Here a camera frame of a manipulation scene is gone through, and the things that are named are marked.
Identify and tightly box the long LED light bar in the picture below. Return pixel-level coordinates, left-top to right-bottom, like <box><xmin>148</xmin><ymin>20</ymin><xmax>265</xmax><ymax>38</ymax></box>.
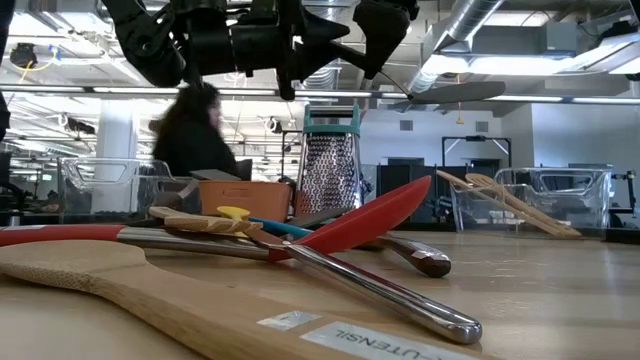
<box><xmin>0</xmin><ymin>84</ymin><xmax>640</xmax><ymax>105</ymax></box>

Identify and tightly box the black stand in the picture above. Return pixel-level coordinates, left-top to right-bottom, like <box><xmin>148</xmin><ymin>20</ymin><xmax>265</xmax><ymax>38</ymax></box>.
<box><xmin>612</xmin><ymin>169</ymin><xmax>639</xmax><ymax>216</ymax></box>

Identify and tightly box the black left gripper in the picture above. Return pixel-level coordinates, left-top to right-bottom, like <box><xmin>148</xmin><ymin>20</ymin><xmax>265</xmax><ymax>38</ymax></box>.
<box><xmin>184</xmin><ymin>9</ymin><xmax>371</xmax><ymax>81</ymax></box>

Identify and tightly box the blue silicone spoon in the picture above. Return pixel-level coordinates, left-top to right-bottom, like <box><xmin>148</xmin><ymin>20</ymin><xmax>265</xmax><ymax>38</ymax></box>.
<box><xmin>248</xmin><ymin>216</ymin><xmax>314</xmax><ymax>240</ymax></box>

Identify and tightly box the black cabinet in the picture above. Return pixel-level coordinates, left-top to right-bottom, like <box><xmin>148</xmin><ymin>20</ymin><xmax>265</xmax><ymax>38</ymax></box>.
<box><xmin>377</xmin><ymin>157</ymin><xmax>451</xmax><ymax>224</ymax></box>

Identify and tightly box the yellow silicone spoon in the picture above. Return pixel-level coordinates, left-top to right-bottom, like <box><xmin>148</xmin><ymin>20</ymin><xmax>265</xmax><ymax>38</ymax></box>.
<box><xmin>216</xmin><ymin>205</ymin><xmax>252</xmax><ymax>239</ymax></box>

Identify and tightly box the red slotted spoon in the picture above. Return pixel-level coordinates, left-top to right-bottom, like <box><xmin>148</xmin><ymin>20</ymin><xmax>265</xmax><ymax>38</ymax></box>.
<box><xmin>0</xmin><ymin>174</ymin><xmax>433</xmax><ymax>264</ymax></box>

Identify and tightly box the teal steel box grater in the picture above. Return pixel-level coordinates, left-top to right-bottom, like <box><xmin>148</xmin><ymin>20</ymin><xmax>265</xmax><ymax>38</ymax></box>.
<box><xmin>293</xmin><ymin>103</ymin><xmax>365</xmax><ymax>216</ymax></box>

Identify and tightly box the person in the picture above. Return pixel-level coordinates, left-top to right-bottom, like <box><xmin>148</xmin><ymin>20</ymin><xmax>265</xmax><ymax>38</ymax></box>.
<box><xmin>151</xmin><ymin>82</ymin><xmax>240</xmax><ymax>179</ymax></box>

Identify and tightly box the stainless steel utensil handle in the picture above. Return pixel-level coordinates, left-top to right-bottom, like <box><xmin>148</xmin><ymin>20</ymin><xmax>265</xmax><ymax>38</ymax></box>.
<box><xmin>242</xmin><ymin>227</ymin><xmax>484</xmax><ymax>346</ymax></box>

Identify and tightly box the black ceiling cable reel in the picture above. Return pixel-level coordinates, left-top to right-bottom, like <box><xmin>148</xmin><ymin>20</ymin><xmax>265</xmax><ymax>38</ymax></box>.
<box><xmin>9</xmin><ymin>42</ymin><xmax>39</xmax><ymax>69</ymax></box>

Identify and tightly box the wooden slotted spoon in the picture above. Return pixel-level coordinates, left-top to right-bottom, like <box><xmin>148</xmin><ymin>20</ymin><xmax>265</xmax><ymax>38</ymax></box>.
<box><xmin>435</xmin><ymin>169</ymin><xmax>566</xmax><ymax>237</ymax></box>

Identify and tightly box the dark brown wooden spoon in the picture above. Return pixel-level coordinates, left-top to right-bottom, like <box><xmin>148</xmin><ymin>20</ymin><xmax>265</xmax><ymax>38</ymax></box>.
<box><xmin>359</xmin><ymin>234</ymin><xmax>453</xmax><ymax>279</ymax></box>

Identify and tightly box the silver ventilation duct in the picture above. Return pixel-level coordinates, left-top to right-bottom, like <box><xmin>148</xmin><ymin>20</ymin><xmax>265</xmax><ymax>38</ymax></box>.
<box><xmin>299</xmin><ymin>64</ymin><xmax>346</xmax><ymax>91</ymax></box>
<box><xmin>409</xmin><ymin>0</ymin><xmax>506</xmax><ymax>91</ymax></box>

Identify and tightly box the wooden fork spoon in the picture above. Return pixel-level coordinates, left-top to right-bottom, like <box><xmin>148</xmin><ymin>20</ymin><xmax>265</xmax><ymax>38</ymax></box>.
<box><xmin>148</xmin><ymin>205</ymin><xmax>264</xmax><ymax>235</ymax></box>

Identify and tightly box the black workstation frame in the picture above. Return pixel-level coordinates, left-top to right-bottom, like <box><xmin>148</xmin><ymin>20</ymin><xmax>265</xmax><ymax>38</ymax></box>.
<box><xmin>441</xmin><ymin>135</ymin><xmax>512</xmax><ymax>169</ymax></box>

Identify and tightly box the large light wooden spoon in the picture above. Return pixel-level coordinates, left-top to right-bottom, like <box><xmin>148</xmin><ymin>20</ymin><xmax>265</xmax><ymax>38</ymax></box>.
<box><xmin>0</xmin><ymin>239</ymin><xmax>481</xmax><ymax>360</ymax></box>

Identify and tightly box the clear plastic bin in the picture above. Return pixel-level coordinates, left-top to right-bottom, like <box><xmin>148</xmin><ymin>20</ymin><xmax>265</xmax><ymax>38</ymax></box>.
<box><xmin>449</xmin><ymin>167</ymin><xmax>614</xmax><ymax>240</ymax></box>
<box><xmin>56</xmin><ymin>157</ymin><xmax>201</xmax><ymax>225</ymax></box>

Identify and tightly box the orange plastic bin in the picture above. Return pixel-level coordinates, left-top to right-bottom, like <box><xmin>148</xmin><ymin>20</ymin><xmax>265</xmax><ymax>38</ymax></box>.
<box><xmin>198</xmin><ymin>179</ymin><xmax>295</xmax><ymax>224</ymax></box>

